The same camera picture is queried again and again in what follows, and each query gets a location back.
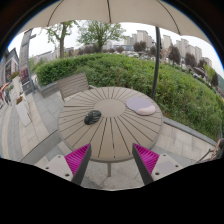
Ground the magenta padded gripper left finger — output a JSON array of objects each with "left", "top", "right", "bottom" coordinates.
[{"left": 42, "top": 143, "right": 93, "bottom": 186}]

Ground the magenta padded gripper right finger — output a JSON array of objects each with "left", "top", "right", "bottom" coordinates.
[{"left": 131, "top": 142, "right": 184, "bottom": 186}]

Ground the black computer mouse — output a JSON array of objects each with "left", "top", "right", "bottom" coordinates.
[{"left": 84, "top": 110, "right": 101, "bottom": 125}]

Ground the purple mouse pad wrist rest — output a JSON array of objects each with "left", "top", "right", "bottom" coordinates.
[{"left": 126, "top": 97, "right": 156, "bottom": 116}]

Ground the round slatted outdoor table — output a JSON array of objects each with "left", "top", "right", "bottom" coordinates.
[{"left": 58, "top": 87, "right": 163, "bottom": 175}]

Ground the green trimmed hedge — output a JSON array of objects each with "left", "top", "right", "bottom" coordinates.
[{"left": 36, "top": 53, "right": 224, "bottom": 139}]

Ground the white planter box with flowers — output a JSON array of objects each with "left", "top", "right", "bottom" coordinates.
[{"left": 16, "top": 95, "right": 32, "bottom": 126}]

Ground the grey sign pillar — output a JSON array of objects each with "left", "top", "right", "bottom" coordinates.
[{"left": 19, "top": 29, "right": 34, "bottom": 95}]

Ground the dark umbrella pole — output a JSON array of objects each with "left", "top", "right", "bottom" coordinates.
[{"left": 151, "top": 26, "right": 160, "bottom": 99}]

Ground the beige patio umbrella canopy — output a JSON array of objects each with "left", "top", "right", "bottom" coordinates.
[{"left": 19, "top": 0, "right": 210, "bottom": 43}]

